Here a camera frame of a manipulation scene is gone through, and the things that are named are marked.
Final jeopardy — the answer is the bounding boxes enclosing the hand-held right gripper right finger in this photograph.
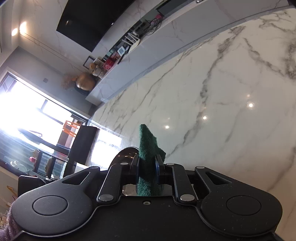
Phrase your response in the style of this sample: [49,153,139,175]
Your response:
[155,153,233,202]

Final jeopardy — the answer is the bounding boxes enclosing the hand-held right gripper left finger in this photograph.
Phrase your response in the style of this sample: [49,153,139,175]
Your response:
[60,154,140,202]

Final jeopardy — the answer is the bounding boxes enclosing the blue steel bowl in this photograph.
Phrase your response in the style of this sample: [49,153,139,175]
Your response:
[107,147,176,197]

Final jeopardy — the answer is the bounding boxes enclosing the green scouring pad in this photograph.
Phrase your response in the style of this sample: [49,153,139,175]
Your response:
[136,124,167,196]

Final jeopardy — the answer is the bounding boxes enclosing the black chair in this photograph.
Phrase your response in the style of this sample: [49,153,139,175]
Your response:
[67,126,98,165]

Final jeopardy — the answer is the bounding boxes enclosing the orange rack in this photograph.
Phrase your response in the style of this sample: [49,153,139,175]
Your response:
[62,119,81,138]

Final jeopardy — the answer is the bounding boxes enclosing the glass table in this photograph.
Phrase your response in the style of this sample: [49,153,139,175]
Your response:
[0,128,78,182]

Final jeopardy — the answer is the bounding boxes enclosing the red gift box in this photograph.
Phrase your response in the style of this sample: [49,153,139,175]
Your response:
[102,58,116,70]

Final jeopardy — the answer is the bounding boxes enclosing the brown teddy bear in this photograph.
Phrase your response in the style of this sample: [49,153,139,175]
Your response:
[89,62,100,75]

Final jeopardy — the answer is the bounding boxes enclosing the dried plant bunch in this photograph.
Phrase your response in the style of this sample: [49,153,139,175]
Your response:
[61,73,78,89]

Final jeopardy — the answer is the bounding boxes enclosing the white router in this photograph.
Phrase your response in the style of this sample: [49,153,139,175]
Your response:
[121,31,142,53]

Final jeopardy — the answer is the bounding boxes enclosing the white marble console cabinet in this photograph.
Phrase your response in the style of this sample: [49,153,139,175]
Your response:
[85,0,296,109]

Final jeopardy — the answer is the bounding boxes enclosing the purple fuzzy cloth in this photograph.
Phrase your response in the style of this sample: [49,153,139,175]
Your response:
[0,200,23,241]

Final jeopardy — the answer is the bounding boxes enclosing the black television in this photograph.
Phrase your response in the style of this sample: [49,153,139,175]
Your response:
[56,0,137,53]

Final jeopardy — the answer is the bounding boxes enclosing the black picture frame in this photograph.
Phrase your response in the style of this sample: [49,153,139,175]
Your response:
[83,55,94,68]

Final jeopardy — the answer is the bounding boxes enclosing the black cables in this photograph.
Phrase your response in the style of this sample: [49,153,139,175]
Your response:
[136,15,165,36]

